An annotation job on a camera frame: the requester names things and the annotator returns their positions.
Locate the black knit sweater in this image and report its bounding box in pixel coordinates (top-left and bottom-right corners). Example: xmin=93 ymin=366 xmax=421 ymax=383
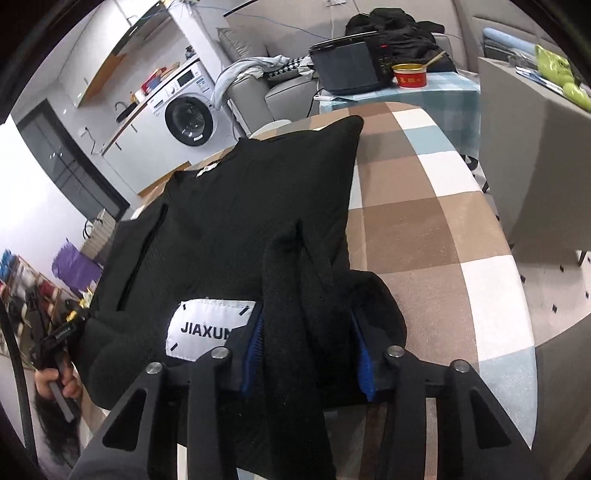
xmin=69 ymin=115 xmax=407 ymax=479

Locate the black clothes pile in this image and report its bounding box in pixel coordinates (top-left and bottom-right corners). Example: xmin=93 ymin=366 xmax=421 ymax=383
xmin=345 ymin=8 xmax=443 ymax=75

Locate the person's left hand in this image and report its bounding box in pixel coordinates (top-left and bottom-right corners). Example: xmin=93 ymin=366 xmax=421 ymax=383
xmin=34 ymin=355 xmax=82 ymax=400

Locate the wooden shoe rack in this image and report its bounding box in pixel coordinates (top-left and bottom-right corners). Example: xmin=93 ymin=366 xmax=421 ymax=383
xmin=1 ymin=250 xmax=89 ymax=370

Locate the purple bag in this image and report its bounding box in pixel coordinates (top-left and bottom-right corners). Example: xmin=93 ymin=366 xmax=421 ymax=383
xmin=51 ymin=241 xmax=102 ymax=293

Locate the woven laundry basket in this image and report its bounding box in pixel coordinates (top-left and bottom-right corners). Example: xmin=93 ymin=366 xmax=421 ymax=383
xmin=80 ymin=209 xmax=118 ymax=266

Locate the checkered table cloth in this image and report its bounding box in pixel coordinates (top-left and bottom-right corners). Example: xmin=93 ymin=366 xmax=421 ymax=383
xmin=133 ymin=101 xmax=539 ymax=480

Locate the white washing machine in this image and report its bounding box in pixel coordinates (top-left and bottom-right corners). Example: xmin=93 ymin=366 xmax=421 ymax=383
xmin=147 ymin=57 xmax=238 ymax=153

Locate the beige cabinet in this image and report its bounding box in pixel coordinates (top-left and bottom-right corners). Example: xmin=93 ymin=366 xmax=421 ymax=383
xmin=479 ymin=58 xmax=590 ymax=250

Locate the grey sofa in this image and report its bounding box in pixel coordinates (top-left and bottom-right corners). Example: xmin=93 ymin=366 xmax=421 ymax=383
xmin=217 ymin=26 xmax=321 ymax=132

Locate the red round tin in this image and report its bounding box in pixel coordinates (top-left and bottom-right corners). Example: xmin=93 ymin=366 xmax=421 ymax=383
xmin=392 ymin=63 xmax=428 ymax=89

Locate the green cloth item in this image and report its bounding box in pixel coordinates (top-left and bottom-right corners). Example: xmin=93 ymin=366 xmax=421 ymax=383
xmin=535 ymin=45 xmax=590 ymax=111

